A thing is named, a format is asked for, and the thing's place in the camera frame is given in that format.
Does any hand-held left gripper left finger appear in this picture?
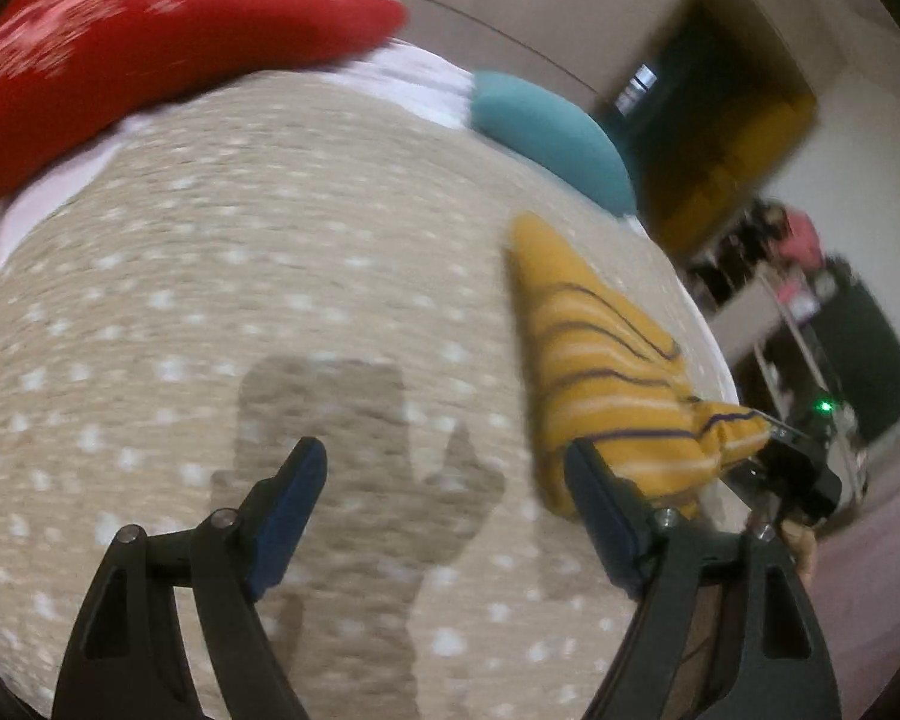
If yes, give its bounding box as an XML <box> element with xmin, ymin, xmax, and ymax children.
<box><xmin>51</xmin><ymin>436</ymin><xmax>329</xmax><ymax>720</ymax></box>

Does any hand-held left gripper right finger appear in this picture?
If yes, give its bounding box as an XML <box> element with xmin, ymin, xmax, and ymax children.
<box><xmin>564</xmin><ymin>439</ymin><xmax>845</xmax><ymax>720</ymax></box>

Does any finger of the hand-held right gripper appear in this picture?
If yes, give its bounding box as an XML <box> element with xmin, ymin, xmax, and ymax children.
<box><xmin>724</xmin><ymin>406</ymin><xmax>805</xmax><ymax>500</ymax></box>

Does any yellow striped small garment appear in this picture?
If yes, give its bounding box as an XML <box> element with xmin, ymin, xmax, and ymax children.
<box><xmin>504</xmin><ymin>211</ymin><xmax>773</xmax><ymax>522</ymax></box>

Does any person's right hand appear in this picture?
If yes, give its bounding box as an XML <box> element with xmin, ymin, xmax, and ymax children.
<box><xmin>782</xmin><ymin>521</ymin><xmax>818</xmax><ymax>587</ymax></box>

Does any grey television cabinet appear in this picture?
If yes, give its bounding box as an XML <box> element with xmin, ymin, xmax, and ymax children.
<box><xmin>709</xmin><ymin>270</ymin><xmax>871</xmax><ymax>503</ymax></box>

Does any black television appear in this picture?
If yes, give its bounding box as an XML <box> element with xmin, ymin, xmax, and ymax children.
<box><xmin>810</xmin><ymin>259</ymin><xmax>900</xmax><ymax>443</ymax></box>

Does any pink bag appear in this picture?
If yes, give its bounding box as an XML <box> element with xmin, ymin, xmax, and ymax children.
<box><xmin>784</xmin><ymin>210</ymin><xmax>826</xmax><ymax>267</ymax></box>

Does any beige dotted blanket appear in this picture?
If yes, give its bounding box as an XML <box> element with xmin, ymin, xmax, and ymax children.
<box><xmin>0</xmin><ymin>71</ymin><xmax>736</xmax><ymax>720</ymax></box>

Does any teal pillow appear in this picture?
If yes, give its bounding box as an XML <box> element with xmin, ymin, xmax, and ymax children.
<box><xmin>469</xmin><ymin>70</ymin><xmax>637</xmax><ymax>215</ymax></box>

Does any red pillow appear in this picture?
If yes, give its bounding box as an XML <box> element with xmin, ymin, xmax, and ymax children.
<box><xmin>0</xmin><ymin>0</ymin><xmax>410</xmax><ymax>218</ymax></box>

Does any beige glossy wardrobe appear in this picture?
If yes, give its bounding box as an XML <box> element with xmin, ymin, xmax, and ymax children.
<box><xmin>255</xmin><ymin>0</ymin><xmax>713</xmax><ymax>91</ymax></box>

